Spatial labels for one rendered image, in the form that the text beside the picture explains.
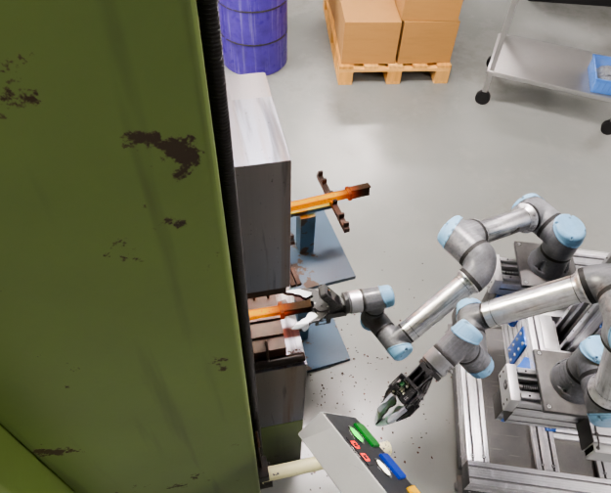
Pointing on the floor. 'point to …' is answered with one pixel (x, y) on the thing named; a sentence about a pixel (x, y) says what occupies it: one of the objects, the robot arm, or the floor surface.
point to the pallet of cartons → (392, 37)
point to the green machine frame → (107, 248)
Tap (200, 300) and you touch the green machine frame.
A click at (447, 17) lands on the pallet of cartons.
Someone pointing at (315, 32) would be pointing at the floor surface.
